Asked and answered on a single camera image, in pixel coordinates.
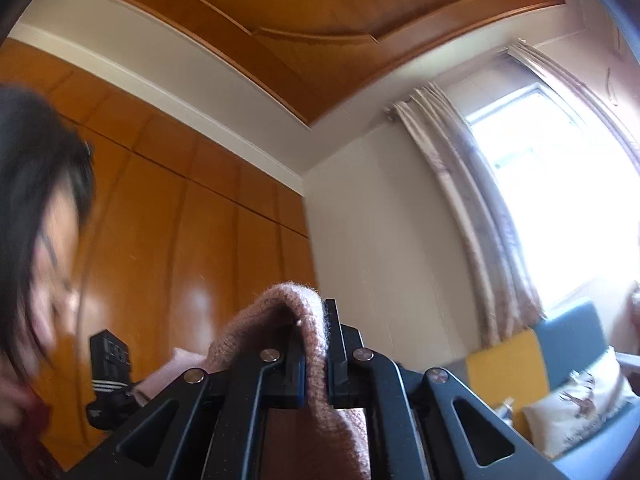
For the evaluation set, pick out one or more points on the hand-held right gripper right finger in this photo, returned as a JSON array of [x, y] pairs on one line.
[[331, 360]]

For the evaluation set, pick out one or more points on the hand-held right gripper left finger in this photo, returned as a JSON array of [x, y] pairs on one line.
[[299, 382]]

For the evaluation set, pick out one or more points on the pink knit sweater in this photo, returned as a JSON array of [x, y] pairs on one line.
[[315, 355]]

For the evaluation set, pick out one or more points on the person's red patterned top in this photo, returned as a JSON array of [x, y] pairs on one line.
[[25, 435]]

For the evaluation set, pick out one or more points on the wooden wardrobe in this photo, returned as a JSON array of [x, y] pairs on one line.
[[175, 240]]

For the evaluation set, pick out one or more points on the person's head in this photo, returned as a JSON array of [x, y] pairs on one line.
[[35, 210]]

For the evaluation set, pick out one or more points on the patterned beige curtain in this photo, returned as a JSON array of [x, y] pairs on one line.
[[450, 185], [575, 85]]

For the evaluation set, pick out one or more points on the grey yellow blue sofa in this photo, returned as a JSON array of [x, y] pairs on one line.
[[565, 330]]

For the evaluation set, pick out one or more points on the deer print pillow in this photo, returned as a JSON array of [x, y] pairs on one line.
[[575, 405]]

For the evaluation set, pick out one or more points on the bright window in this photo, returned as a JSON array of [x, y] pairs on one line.
[[560, 200]]

